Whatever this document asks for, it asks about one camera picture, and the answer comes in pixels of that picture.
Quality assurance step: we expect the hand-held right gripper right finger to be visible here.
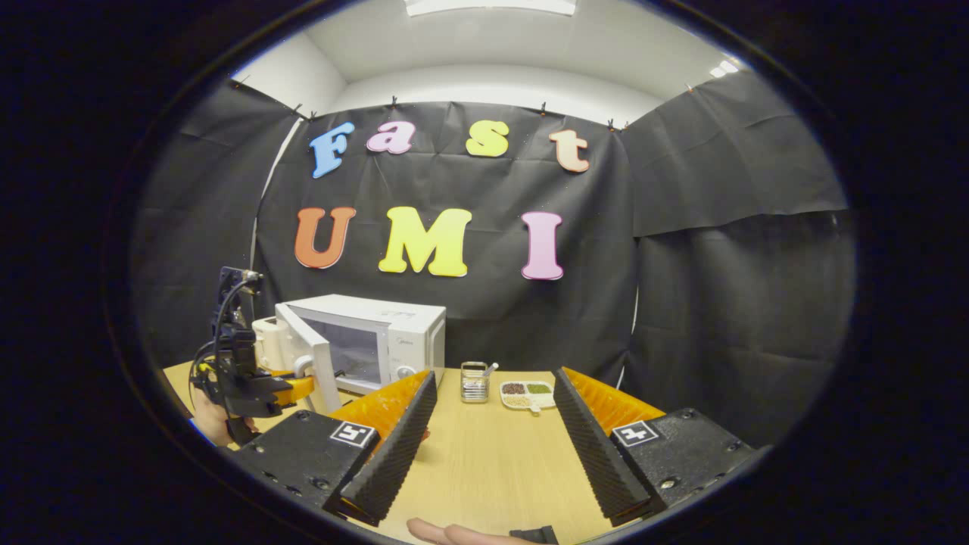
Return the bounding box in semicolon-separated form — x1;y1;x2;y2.
553;367;758;528

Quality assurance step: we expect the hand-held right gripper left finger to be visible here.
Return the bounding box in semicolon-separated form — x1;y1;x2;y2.
227;369;438;527

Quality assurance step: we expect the white microwave oven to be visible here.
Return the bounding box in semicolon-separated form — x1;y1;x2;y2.
274;294;447;414

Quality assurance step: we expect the white toaster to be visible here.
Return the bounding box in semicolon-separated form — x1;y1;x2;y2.
251;316;292;372

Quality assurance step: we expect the divided plate of beans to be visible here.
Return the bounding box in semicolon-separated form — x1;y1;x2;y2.
500;380;558;416

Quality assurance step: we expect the large ceiling light panel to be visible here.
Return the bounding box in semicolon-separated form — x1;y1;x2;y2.
405;0;578;17

